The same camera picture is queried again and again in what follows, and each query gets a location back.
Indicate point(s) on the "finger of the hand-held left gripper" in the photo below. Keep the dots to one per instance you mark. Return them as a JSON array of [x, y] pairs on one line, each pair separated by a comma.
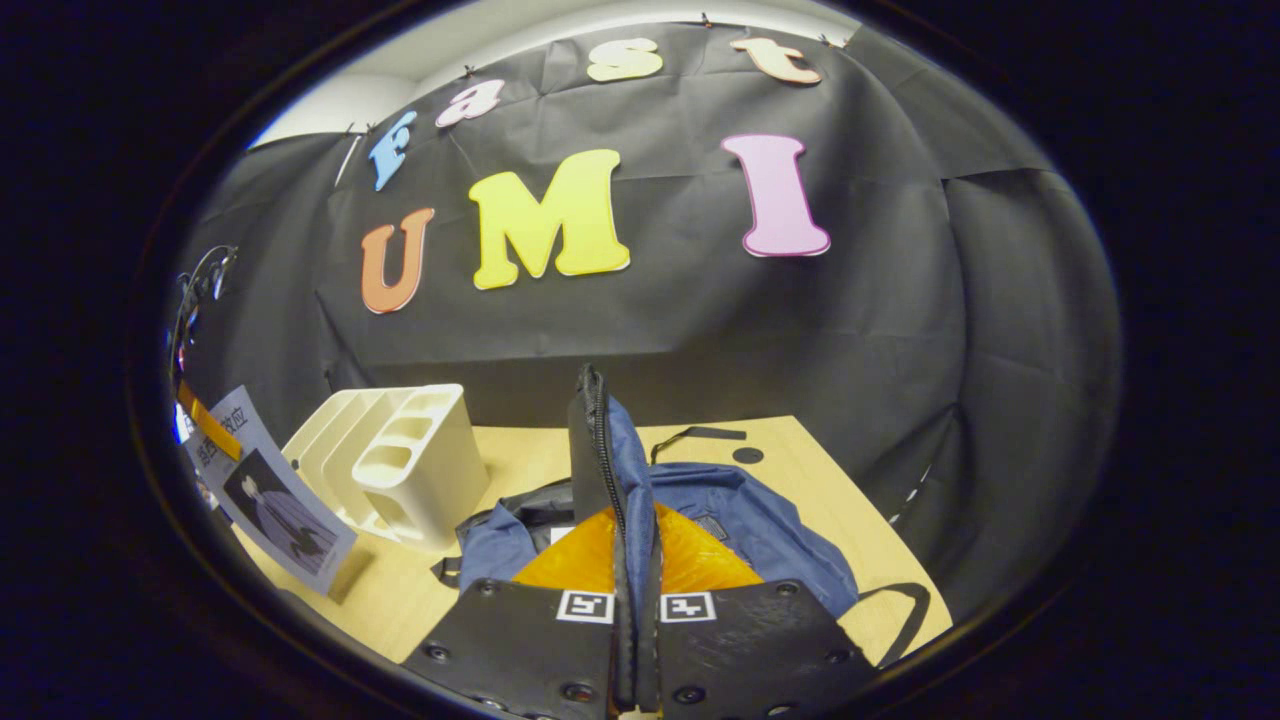
[[210, 425]]

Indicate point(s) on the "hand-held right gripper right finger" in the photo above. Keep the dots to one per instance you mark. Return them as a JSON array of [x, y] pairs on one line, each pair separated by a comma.
[[750, 650]]

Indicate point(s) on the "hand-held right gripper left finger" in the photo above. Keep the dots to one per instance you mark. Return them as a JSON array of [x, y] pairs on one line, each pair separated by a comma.
[[520, 650]]

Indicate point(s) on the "blue-grey book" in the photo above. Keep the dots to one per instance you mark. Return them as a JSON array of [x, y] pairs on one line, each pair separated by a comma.
[[290, 520]]

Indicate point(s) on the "blue schoolbag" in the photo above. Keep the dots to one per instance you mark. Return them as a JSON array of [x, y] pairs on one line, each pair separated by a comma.
[[760, 510]]

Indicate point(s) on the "cream plastic bookshelf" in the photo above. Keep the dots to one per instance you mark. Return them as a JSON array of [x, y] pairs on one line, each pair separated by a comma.
[[430, 470]]

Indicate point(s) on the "black round sticker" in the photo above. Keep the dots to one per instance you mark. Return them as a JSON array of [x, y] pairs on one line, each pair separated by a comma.
[[748, 455]]

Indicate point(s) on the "black backdrop cloth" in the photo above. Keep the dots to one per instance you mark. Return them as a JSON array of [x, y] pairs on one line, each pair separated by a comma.
[[900, 350]]

